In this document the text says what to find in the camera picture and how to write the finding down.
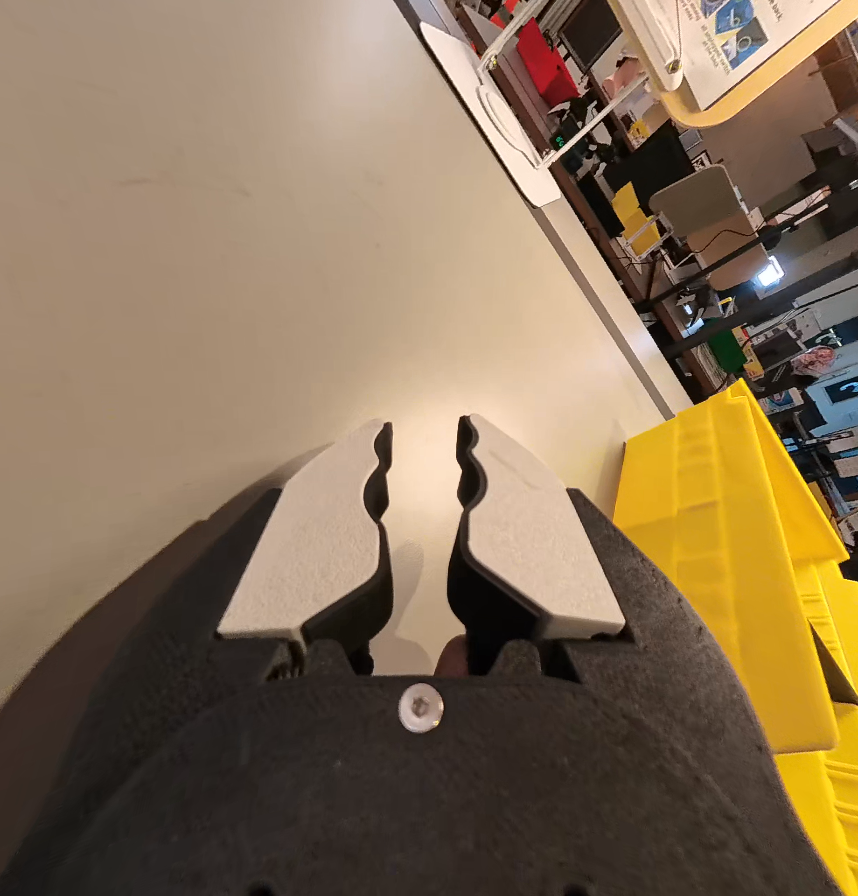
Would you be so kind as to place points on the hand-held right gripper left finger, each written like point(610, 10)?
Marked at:
point(310, 546)

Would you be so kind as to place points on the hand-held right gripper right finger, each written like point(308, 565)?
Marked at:
point(534, 546)

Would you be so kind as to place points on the yellow plastic bin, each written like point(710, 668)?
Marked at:
point(716, 560)

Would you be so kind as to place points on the green plastic bin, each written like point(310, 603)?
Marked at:
point(726, 350)

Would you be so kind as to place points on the small yellow bin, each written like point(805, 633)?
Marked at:
point(635, 217)

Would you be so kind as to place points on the black digital timer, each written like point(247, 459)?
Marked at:
point(562, 141)

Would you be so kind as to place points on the white board stand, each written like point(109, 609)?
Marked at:
point(499, 119)

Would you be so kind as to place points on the red plastic bin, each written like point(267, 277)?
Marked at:
point(544, 63)

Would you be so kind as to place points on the wooden instruction board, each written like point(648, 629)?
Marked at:
point(737, 49)

